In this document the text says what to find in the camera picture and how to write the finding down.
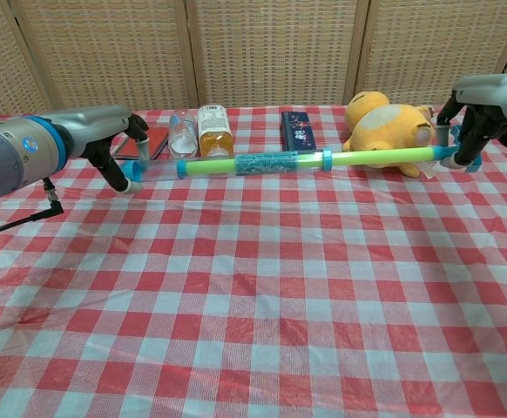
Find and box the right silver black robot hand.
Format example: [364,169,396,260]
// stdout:
[436,73,507,172]

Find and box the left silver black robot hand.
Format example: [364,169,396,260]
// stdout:
[61,105,152,195]

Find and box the green blue water squirter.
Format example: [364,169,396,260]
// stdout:
[121,125,483,184]

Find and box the red white checkered tablecloth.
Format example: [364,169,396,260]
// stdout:
[0,103,507,418]

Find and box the red flat card case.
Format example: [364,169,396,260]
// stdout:
[113,126,169,160]

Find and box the clear empty plastic bottle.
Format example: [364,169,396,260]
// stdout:
[167,109,199,160]

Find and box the yellow plush toy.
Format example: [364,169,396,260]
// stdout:
[341,90,438,180]

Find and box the orange drink bottle white cap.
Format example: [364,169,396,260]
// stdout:
[197,104,236,161]

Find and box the dark blue rectangular box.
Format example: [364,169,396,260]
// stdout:
[281,111,318,154]

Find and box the woven wooden folding screen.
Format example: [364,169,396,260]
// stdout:
[0,0,507,127]

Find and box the black cable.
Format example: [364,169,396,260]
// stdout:
[0,177,65,243]

